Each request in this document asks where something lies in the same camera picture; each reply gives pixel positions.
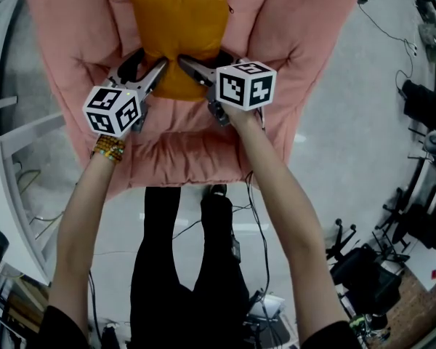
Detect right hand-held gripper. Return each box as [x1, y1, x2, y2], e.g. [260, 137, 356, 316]
[177, 49, 278, 128]

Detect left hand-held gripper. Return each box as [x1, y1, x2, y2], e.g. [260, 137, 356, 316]
[82, 47, 169, 138]

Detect mustard yellow cushion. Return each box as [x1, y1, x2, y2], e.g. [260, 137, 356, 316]
[124, 0, 238, 103]

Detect person's right forearm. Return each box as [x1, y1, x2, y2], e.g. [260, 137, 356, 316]
[227, 105, 350, 345]

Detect person's left forearm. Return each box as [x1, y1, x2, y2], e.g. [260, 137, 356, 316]
[49, 156, 119, 316]

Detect pink padded armchair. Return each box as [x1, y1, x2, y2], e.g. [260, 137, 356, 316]
[20, 0, 366, 201]

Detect white square table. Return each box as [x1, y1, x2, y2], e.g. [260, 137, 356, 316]
[0, 96, 66, 286]

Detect person's black-clothed body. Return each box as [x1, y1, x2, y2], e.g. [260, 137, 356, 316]
[39, 184, 364, 349]

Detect black bag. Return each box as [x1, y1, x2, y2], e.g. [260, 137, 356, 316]
[401, 79, 436, 130]

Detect black office chair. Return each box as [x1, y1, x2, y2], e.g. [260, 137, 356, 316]
[325, 218, 411, 318]
[376, 187, 436, 254]

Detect wooden boards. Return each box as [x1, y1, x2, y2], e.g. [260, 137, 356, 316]
[7, 278, 50, 336]

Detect amber beaded bracelet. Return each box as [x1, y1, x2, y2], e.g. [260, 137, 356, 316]
[90, 133, 126, 165]

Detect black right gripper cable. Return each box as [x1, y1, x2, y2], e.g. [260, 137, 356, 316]
[245, 171, 272, 305]

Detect black floor cable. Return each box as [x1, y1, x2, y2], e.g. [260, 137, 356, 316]
[356, 0, 419, 97]

